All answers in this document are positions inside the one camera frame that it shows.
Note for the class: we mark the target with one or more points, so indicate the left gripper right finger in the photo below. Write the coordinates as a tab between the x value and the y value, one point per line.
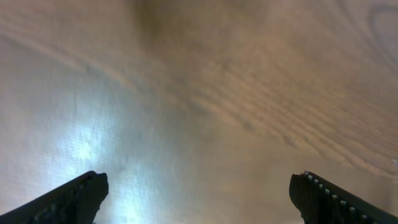
321	202

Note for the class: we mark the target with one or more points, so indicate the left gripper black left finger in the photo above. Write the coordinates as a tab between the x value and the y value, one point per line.
76	202

